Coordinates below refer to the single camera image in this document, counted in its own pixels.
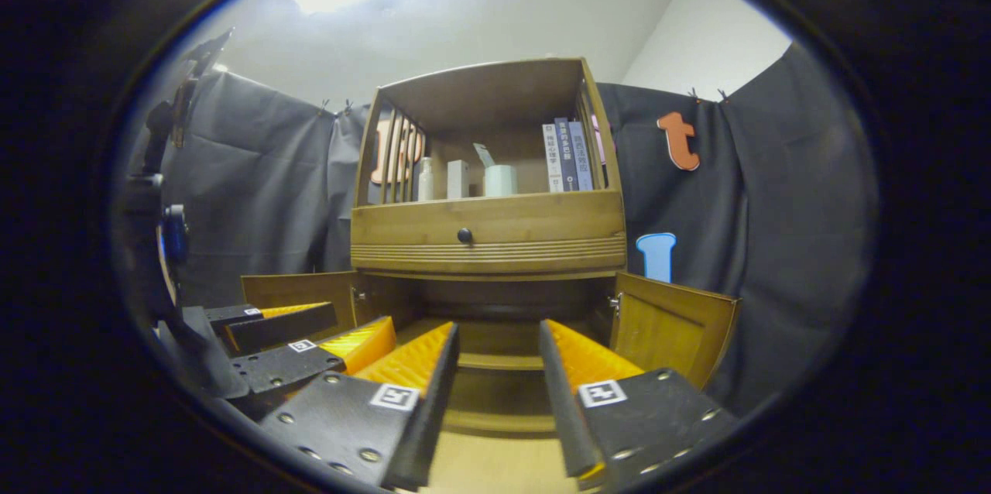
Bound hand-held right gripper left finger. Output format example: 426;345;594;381
259;321;460;491

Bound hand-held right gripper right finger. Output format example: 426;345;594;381
538;318;740;491

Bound wooden double-door shoe cabinet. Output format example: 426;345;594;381
240;57;742;437

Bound wooden inner cabinet shelf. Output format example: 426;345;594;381
457;353;547;371

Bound wooden cabinet drawer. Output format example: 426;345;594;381
350;190;628;276

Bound black backdrop cloth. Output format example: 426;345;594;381
151;41;880;417

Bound pale cylindrical cup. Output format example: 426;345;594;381
484;165;519;198

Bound light blue book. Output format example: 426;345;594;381
569;121;595;192

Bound dark blue book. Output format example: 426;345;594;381
554;118;580;193

